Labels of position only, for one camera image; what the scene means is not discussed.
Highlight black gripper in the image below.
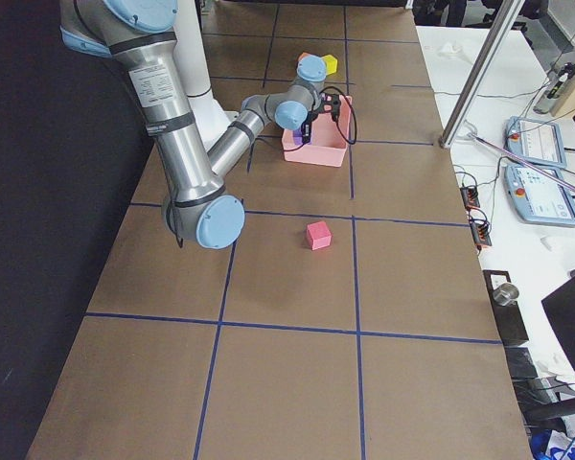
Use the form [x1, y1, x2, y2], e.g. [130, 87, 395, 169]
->
[300, 94, 340, 144]

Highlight purple foam block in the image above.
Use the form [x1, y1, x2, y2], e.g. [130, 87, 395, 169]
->
[292, 130, 303, 146]

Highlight yellow foam block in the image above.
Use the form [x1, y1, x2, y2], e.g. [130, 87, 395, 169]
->
[322, 54, 338, 76]

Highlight red foam block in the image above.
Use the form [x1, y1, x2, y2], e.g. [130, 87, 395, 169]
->
[306, 221, 333, 250]

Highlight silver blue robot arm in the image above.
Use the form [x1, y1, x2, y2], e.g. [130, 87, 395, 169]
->
[59, 1, 327, 249]

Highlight pink plastic bin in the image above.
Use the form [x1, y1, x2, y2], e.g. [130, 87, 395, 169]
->
[282, 95, 352, 167]

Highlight upper black orange connector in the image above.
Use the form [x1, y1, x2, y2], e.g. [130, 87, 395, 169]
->
[460, 185, 480, 209]

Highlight black orange connector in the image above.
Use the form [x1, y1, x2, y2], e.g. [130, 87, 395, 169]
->
[469, 218, 492, 249]
[460, 185, 480, 209]

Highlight lower black orange connector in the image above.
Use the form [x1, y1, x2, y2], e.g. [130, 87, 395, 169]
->
[469, 218, 492, 249]

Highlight upper teach pendant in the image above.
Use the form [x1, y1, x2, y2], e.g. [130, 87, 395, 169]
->
[505, 116, 567, 169]

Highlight teach pendant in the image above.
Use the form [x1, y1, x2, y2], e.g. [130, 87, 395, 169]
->
[505, 116, 567, 169]
[504, 164, 575, 227]

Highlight lower teach pendant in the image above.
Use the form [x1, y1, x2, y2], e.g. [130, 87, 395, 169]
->
[504, 164, 575, 227]

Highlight silver metal cup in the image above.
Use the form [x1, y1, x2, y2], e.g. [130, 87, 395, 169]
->
[492, 283, 519, 307]

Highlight long grabber stick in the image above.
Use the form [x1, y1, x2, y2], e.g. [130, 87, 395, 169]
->
[464, 132, 575, 194]

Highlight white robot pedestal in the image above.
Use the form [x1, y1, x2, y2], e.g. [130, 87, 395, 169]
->
[173, 0, 231, 143]

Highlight aluminium frame post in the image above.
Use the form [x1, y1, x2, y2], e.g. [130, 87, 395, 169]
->
[439, 0, 525, 149]

